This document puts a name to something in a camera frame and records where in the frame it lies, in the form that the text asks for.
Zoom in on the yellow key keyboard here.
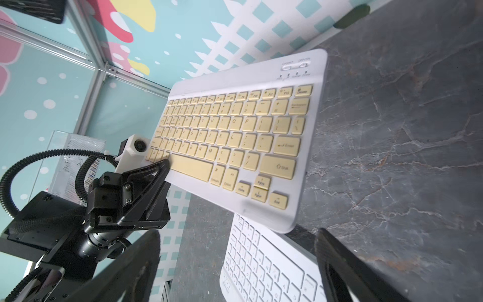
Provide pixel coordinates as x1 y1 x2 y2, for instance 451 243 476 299
144 49 328 234

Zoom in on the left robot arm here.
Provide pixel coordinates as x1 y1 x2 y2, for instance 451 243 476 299
1 149 171 301

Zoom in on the black mesh wall basket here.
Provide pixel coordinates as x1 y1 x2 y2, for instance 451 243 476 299
1 0 67 24

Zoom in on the white key keyboard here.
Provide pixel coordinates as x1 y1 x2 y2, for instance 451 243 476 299
220 214 327 301

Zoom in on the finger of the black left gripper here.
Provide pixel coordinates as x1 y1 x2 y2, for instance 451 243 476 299
117 159 171 226

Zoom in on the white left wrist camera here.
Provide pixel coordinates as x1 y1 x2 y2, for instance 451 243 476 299
115 135 150 174

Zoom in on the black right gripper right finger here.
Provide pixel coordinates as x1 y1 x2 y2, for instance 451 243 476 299
314 229 408 301

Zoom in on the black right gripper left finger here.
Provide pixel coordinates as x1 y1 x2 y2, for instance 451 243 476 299
67 230 160 301

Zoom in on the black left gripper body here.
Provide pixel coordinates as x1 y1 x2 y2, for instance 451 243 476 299
77 172 166 260

